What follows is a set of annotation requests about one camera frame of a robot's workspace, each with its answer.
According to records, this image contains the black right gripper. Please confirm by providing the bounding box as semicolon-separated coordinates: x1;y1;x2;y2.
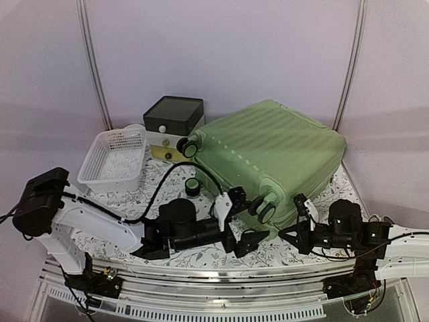
280;218;355;254

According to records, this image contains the green hard-shell suitcase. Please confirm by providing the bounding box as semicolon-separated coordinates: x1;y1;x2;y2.
176;99;347;239

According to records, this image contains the drawer cabinet with dark top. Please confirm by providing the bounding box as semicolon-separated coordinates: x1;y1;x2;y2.
143;96;205;162

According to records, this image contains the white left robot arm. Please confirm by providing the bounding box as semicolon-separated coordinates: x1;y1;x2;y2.
1;167;269;307

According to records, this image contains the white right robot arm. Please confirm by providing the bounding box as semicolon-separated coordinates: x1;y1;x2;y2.
278;194;428;299

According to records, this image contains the floral white tablecloth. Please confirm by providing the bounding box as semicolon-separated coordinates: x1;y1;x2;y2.
72;154;361;270

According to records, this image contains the white plastic mesh basket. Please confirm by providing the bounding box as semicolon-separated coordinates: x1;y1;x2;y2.
77;124;147;193

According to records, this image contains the aluminium front rail frame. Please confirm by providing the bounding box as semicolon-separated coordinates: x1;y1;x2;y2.
27;255;416;322

